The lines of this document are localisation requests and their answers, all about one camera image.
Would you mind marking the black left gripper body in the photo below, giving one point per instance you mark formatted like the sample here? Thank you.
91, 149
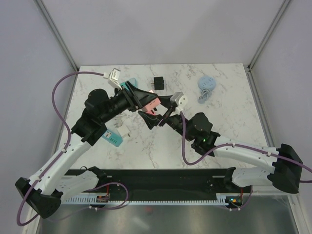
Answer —
132, 103

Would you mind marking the black cube socket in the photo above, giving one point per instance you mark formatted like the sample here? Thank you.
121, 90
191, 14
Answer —
158, 83

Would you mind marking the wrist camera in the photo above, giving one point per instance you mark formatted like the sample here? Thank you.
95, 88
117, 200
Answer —
180, 101
112, 78

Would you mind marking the blue round power strip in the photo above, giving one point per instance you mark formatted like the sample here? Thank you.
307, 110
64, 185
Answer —
206, 85

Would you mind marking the teal triangular power strip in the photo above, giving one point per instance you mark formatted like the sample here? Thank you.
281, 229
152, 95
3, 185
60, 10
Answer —
133, 81

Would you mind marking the teal rectangular power strip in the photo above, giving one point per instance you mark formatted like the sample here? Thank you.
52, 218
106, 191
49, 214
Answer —
112, 138

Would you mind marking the white slotted cable duct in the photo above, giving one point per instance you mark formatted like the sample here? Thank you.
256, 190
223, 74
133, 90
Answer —
93, 199

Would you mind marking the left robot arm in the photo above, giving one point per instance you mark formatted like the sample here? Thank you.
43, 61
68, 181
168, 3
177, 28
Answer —
46, 190

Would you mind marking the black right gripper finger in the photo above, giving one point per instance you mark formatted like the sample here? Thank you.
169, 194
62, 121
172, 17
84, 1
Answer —
165, 101
150, 120

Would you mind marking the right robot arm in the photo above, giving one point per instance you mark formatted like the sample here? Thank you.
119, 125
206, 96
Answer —
280, 167

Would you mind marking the white charger adapter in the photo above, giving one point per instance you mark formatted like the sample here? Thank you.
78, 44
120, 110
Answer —
123, 131

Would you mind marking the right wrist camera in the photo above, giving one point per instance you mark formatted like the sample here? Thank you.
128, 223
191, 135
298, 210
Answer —
180, 101

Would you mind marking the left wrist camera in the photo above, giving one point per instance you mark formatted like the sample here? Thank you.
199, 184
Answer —
112, 78

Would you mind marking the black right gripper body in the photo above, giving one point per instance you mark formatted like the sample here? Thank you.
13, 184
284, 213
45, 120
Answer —
174, 120

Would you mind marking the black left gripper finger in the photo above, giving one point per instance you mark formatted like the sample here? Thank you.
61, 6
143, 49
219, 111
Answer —
148, 103
139, 95

